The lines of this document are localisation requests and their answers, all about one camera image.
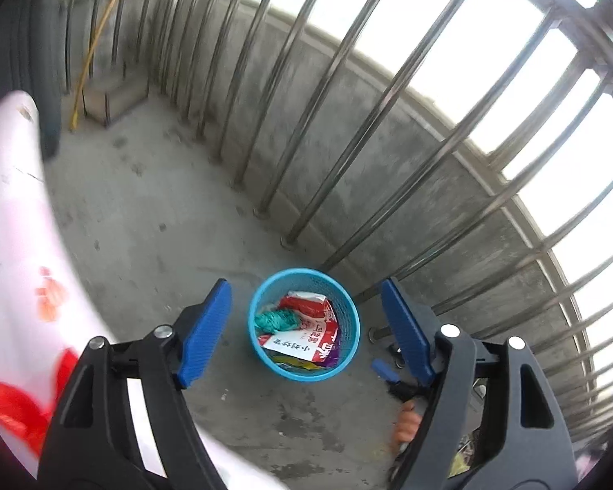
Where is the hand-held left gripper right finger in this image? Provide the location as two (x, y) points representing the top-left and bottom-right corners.
(380, 276), (580, 490)

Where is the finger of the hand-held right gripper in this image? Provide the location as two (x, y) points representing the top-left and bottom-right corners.
(371, 359), (430, 403)

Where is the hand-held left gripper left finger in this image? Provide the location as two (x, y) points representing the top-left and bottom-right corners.
(37, 278), (233, 490)

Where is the purple noodle packet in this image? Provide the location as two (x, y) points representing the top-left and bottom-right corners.
(326, 329), (345, 368)

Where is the teal plastic bag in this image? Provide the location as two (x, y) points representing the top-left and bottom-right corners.
(254, 309), (300, 335)

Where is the blue plastic basket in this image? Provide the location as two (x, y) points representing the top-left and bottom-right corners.
(248, 267), (361, 383)

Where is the white red snack bag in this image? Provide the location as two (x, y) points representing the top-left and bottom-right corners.
(260, 316), (340, 365)

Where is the red plastic bag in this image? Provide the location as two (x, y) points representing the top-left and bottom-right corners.
(278, 291), (333, 327)

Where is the person's right hand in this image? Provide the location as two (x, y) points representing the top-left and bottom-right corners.
(391, 401), (425, 456)

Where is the white red patterned table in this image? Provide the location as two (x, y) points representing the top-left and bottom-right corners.
(0, 91), (287, 490)

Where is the concrete step block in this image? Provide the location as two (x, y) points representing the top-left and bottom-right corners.
(83, 72), (150, 127)

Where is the dark ribbed object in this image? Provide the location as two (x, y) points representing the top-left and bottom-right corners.
(0, 0), (69, 159)

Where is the metal railing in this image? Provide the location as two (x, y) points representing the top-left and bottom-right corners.
(64, 0), (613, 450)

